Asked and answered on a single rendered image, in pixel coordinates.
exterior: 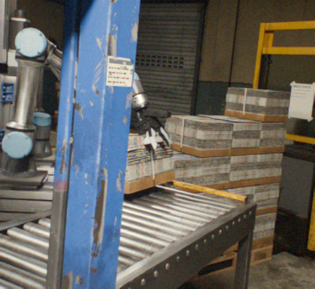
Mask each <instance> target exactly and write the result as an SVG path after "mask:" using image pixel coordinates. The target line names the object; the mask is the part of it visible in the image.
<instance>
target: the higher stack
mask: <svg viewBox="0 0 315 289"><path fill-rule="evenodd" d="M289 98H290V92H283V91H275V90H261V89H246V88H236V87H228V93H227V96H226V109H225V110H227V111H236V112H242V113H243V115H244V113H250V114H255V115H261V116H264V117H265V116H288V114H289ZM248 120H251V119H248ZM251 121H255V120H251ZM258 122H262V123H261V124H262V128H261V131H260V132H261V133H260V143H259V144H258V145H259V148H274V147H283V146H284V142H285V140H284V139H285V138H286V134H287V131H286V128H287V124H285V123H281V122H263V121H258ZM257 155H258V157H257V159H258V160H257V163H256V165H257V167H256V170H257V177H256V179H262V178H273V177H280V176H281V172H282V169H281V164H282V161H281V160H282V154H281V153H268V154H257ZM253 186H255V192H254V198H253V201H254V203H255V204H257V210H260V209H265V208H268V207H275V206H277V202H278V199H277V198H278V197H279V183H269V184H259V185H253ZM276 217H277V215H276V213H274V212H271V213H265V214H261V215H256V220H255V230H253V231H254V232H253V239H252V240H257V239H262V238H265V237H271V236H274V228H275V227H273V226H275V220H276ZM272 251H273V242H268V243H263V244H260V245H255V246H252V250H251V256H250V266H251V265H253V264H257V263H261V262H264V261H268V260H271V259H272Z"/></svg>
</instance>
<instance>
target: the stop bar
mask: <svg viewBox="0 0 315 289"><path fill-rule="evenodd" d="M166 183H167V184H170V185H174V186H179V187H183V188H188V189H193V190H197V191H200V192H205V193H209V194H215V195H218V196H223V197H226V198H230V199H234V200H240V201H244V202H245V201H247V198H248V197H245V196H242V195H239V194H233V193H230V192H224V191H219V190H217V189H212V188H206V187H202V186H197V185H193V184H191V183H185V182H181V181H175V180H172V181H168V182H166Z"/></svg>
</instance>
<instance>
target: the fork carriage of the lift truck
mask: <svg viewBox="0 0 315 289"><path fill-rule="evenodd" d="M275 213H276V215H277V217H276V220H275V226H273V227H275V228H274V241H273V242H277V243H281V244H283V245H284V246H285V248H286V249H288V250H290V251H292V252H294V253H298V254H301V253H303V251H304V246H305V235H306V225H307V220H308V216H306V215H302V214H299V213H295V212H293V211H291V210H287V209H284V208H281V207H279V206H277V211H276V212H275Z"/></svg>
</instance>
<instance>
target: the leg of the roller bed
mask: <svg viewBox="0 0 315 289"><path fill-rule="evenodd" d="M253 232H254V231H252V232H251V233H249V234H247V235H246V236H245V237H244V238H243V239H241V240H239V241H238V246H237V257H236V269H235V275H234V287H233V289H247V286H248V279H249V267H250V256H251V250H252V239H253Z"/></svg>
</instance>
